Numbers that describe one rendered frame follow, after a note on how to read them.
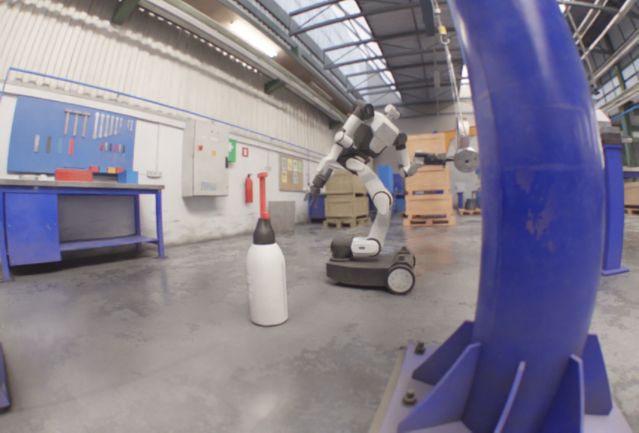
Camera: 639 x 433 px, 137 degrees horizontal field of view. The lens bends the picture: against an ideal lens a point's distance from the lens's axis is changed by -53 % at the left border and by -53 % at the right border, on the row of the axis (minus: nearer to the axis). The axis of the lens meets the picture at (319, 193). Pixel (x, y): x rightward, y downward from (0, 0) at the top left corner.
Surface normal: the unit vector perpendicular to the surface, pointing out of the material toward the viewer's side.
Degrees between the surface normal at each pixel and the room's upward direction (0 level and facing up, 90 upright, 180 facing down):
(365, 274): 90
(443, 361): 90
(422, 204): 90
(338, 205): 90
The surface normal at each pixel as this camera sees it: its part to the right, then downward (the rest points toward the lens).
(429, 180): -0.44, -0.01
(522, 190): -0.88, 0.01
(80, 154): 0.91, -0.04
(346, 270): -0.65, 0.00
